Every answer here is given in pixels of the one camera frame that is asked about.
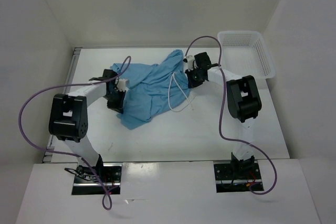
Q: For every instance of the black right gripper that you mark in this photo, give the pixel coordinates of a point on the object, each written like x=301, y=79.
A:
x=192, y=83

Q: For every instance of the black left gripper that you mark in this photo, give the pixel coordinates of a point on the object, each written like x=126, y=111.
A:
x=117, y=106

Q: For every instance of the white shorts drawstring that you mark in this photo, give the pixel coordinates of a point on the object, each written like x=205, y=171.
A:
x=177, y=97

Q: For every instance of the light blue mesh shorts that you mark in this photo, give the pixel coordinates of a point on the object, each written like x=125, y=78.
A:
x=148, y=85

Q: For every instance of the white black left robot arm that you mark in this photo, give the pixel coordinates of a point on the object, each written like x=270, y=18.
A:
x=90, y=163

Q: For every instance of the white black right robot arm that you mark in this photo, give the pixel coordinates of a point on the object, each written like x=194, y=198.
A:
x=243, y=103

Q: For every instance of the white plastic mesh basket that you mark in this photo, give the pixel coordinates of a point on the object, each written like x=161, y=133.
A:
x=245, y=53

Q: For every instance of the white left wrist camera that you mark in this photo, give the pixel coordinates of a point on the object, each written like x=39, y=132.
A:
x=122, y=85

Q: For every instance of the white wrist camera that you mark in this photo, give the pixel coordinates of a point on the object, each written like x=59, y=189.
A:
x=122, y=85
x=190, y=62

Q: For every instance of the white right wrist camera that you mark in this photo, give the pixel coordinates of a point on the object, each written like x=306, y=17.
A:
x=190, y=62

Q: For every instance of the aluminium table edge rail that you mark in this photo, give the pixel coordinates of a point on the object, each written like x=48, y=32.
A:
x=59, y=124

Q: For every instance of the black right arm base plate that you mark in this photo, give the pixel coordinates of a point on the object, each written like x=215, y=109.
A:
x=227, y=182

